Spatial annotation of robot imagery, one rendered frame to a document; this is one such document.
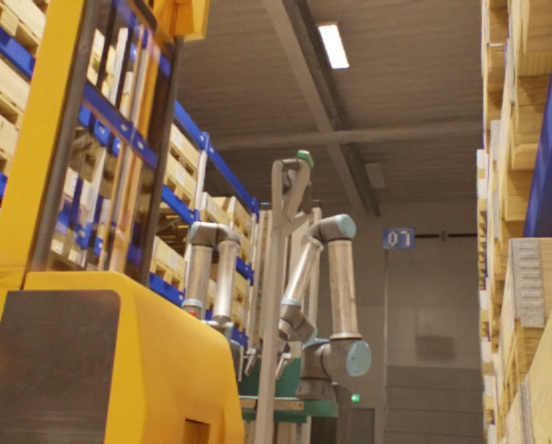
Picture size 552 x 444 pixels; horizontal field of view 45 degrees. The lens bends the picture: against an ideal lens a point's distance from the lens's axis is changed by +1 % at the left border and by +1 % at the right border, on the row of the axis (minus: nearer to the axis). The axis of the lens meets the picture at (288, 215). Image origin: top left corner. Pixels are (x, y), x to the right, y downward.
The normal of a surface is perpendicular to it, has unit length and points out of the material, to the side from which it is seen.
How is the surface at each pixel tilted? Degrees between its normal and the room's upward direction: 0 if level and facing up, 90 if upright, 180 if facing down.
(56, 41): 90
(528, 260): 90
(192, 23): 90
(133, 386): 90
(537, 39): 180
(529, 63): 180
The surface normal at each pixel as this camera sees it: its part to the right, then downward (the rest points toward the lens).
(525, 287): -0.26, -0.37
